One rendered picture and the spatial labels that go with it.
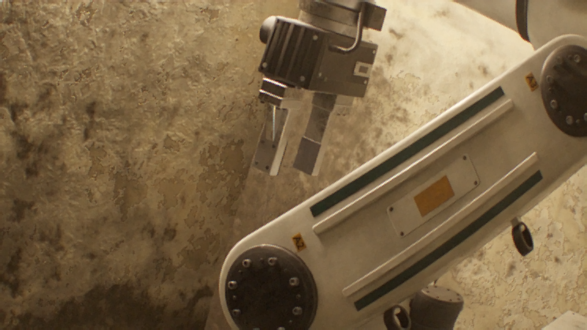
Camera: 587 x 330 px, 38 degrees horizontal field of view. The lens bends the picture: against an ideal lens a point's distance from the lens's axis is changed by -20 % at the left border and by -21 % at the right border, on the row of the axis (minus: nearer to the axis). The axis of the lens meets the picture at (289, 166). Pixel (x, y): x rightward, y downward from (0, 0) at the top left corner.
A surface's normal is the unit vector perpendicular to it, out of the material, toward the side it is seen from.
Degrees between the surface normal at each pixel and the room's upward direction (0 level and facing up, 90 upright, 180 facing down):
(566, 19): 95
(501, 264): 90
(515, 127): 90
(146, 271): 90
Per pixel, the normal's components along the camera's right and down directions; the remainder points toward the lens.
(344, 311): -0.56, 0.00
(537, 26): -0.63, 0.35
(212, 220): 0.74, 0.35
